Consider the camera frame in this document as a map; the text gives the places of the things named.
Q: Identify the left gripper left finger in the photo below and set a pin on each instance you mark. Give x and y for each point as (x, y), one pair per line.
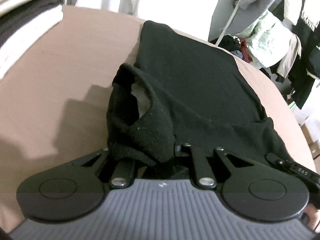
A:
(124, 174)

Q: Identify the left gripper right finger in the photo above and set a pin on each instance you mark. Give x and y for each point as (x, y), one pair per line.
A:
(201, 172)

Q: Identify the black sweater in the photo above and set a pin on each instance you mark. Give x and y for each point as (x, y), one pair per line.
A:
(182, 90)

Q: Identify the stack of folded clothes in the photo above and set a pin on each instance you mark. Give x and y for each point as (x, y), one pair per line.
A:
(23, 22)

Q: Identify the black white-striped jacket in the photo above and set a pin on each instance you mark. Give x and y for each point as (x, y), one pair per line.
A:
(305, 69)

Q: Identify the light green quilted jacket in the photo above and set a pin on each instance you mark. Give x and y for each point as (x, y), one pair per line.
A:
(268, 41)

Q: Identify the grey hanging hoodie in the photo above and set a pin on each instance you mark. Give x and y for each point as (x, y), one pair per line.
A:
(247, 12)

